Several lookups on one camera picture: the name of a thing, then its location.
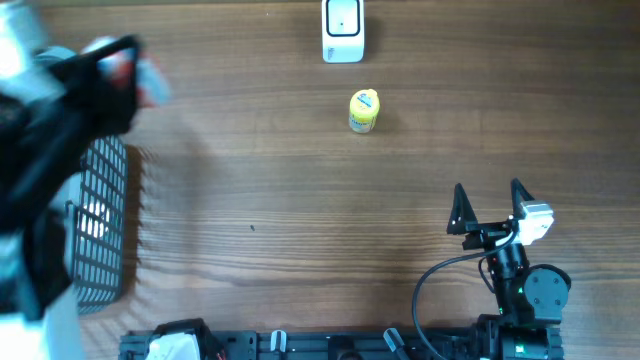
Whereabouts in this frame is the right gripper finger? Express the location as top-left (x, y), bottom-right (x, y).
top-left (510, 178), bottom-right (534, 218)
top-left (446, 183), bottom-right (477, 235)

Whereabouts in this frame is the yellow bottle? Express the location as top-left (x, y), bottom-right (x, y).
top-left (349, 89), bottom-right (380, 133)

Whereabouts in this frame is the red white tissue pack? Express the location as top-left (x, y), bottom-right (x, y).
top-left (82, 35), bottom-right (171, 108)

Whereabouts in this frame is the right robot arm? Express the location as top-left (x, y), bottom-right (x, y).
top-left (447, 179), bottom-right (571, 360)

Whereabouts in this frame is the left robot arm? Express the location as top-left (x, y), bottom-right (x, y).
top-left (1, 1), bottom-right (141, 359)

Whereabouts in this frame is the white barcode scanner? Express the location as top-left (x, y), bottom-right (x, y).
top-left (321, 0), bottom-right (365, 63)

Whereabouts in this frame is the grey plastic shopping basket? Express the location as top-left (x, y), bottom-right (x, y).
top-left (53, 136), bottom-right (128, 315)

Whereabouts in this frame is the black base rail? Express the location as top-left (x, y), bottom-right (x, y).
top-left (118, 317), bottom-right (565, 360)

